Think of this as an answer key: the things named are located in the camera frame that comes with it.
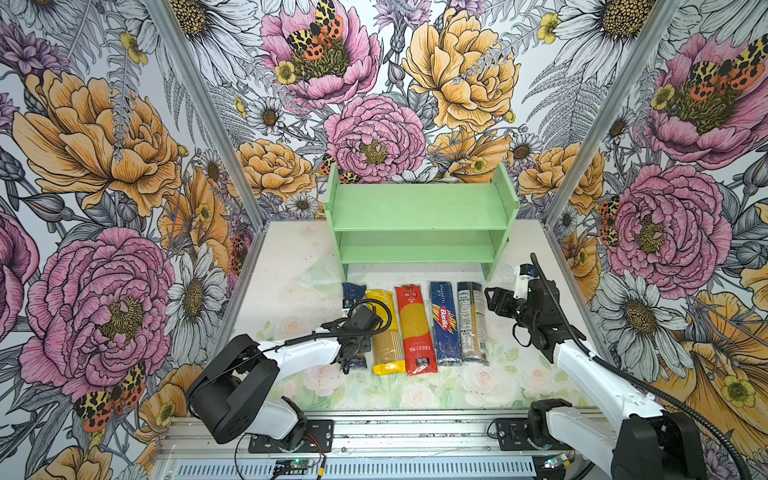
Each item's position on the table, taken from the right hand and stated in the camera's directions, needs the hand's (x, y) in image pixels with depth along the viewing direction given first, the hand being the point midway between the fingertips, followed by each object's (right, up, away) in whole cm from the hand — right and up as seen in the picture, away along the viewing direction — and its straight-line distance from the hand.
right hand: (493, 298), depth 87 cm
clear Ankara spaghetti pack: (-5, -8, +4) cm, 10 cm away
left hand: (-40, -15, +3) cm, 43 cm away
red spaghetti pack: (-21, -13, +1) cm, 25 cm away
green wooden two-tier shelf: (-18, +24, +25) cm, 39 cm away
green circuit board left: (-51, -36, -15) cm, 64 cm away
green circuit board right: (+9, -36, -15) cm, 40 cm away
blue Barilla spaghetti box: (-13, -11, +1) cm, 17 cm away
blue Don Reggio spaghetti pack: (-42, +1, +10) cm, 43 cm away
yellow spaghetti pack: (-30, -16, -2) cm, 34 cm away
